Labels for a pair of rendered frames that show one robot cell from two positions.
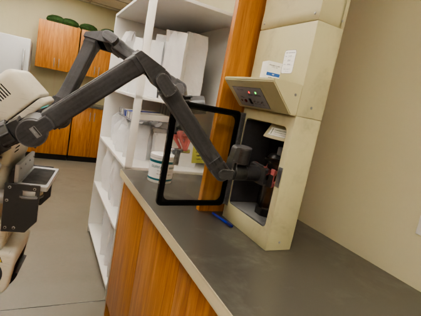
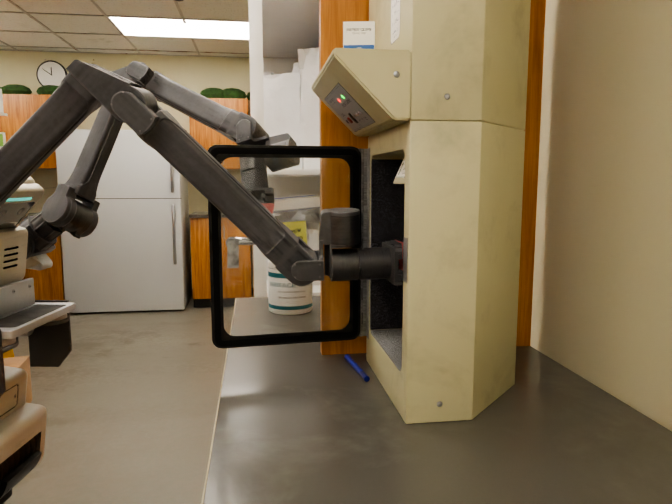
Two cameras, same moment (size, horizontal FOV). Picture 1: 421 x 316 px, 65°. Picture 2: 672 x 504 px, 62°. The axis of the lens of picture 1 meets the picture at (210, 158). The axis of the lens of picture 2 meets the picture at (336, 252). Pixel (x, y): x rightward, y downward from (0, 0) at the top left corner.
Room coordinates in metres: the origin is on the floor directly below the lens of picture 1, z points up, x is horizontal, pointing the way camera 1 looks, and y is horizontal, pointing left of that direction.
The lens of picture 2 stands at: (0.26, -0.43, 1.32)
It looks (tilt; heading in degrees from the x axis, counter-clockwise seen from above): 7 degrees down; 20
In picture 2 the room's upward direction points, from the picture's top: straight up
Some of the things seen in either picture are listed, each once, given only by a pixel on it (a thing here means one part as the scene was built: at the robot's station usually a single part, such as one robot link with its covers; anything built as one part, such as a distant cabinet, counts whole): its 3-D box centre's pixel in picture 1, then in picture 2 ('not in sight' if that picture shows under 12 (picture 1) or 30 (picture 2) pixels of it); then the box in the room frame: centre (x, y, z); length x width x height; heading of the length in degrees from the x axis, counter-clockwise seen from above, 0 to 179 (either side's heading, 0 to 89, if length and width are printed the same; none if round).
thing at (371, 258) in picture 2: (252, 173); (377, 263); (1.21, -0.16, 1.18); 0.10 x 0.07 x 0.07; 28
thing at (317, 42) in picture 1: (288, 138); (453, 178); (1.29, -0.28, 1.33); 0.32 x 0.25 x 0.77; 28
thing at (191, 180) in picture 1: (200, 156); (287, 246); (1.27, 0.04, 1.19); 0.30 x 0.01 x 0.40; 123
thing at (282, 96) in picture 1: (257, 94); (353, 99); (1.20, -0.12, 1.46); 0.32 x 0.12 x 0.10; 28
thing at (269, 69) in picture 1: (270, 71); (359, 44); (1.16, -0.14, 1.54); 0.05 x 0.05 x 0.06; 17
